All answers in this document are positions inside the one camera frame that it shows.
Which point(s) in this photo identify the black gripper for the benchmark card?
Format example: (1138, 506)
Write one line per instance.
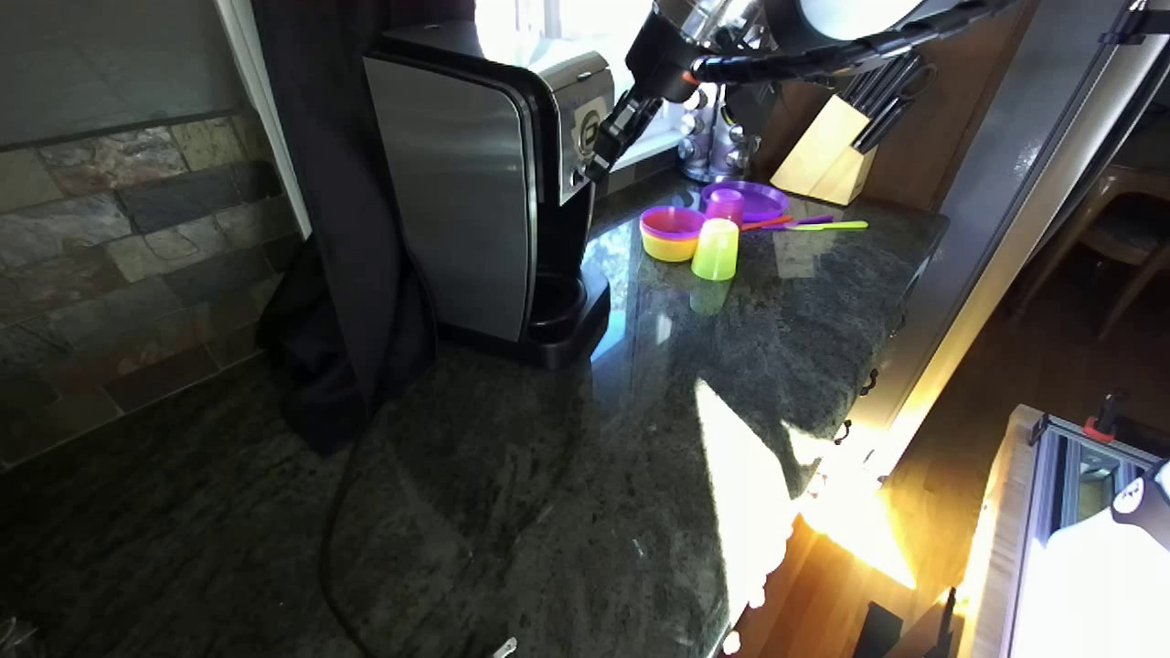
(662, 62)

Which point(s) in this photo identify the wooden knife block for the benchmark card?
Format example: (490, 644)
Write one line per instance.
(828, 155)

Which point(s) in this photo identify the wooden kitchen cabinet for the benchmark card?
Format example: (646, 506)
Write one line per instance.
(853, 596)

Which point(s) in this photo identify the yellow-green plastic cup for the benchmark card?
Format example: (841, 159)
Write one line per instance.
(715, 254)

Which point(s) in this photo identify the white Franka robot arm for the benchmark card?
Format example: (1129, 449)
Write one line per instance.
(828, 23)

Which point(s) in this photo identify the shiny metal appliance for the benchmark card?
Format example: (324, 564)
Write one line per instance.
(704, 135)

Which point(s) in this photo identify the red plastic utensil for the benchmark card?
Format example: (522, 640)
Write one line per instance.
(791, 224)

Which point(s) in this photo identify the black steel coffee maker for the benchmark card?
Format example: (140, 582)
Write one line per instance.
(468, 197)

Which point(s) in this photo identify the white box device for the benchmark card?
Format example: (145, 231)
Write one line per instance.
(1082, 549)

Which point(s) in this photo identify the red plastic bowl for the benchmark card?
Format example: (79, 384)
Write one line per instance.
(670, 231)

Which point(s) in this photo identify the green plastic utensil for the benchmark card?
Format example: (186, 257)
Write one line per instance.
(828, 230)

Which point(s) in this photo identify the purple plastic plate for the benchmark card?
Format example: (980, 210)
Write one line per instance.
(763, 203)

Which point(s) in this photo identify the dark curtain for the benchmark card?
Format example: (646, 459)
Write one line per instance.
(341, 242)

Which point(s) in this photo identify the wooden chair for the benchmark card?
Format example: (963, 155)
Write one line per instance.
(1098, 242)

